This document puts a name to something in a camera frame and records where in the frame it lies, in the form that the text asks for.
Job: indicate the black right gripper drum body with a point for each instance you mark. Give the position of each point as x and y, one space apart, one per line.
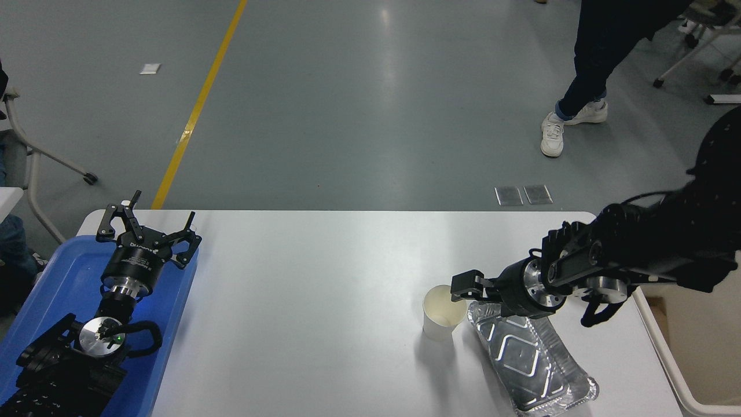
514 289

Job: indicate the silver foil tray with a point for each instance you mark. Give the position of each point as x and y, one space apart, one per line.
527 353

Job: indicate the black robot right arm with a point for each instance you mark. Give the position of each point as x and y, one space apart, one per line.
648 243

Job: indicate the person with white shoes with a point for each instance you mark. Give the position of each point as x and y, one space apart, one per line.
608 52

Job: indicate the seated person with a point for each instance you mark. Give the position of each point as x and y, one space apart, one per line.
14 243

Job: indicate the white metal floor foot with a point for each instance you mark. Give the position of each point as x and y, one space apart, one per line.
723 99

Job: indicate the blue plastic tray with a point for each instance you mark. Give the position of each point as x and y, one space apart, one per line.
58 278

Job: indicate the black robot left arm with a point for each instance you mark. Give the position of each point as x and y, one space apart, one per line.
46 359

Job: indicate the white side table corner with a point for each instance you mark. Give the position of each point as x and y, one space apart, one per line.
8 202

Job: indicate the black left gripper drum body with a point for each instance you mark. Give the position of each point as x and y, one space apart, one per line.
138 262

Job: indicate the grey wheeled chair frame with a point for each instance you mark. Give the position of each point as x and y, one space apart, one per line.
58 164

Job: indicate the grey office chair white legs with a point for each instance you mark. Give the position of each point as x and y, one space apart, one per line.
697 49

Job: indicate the white paper cup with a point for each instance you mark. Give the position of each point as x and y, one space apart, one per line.
440 324

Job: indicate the square metal floor plate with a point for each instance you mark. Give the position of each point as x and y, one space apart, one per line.
509 196
538 194

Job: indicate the large pale plastic bin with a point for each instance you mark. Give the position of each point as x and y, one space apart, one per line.
706 347

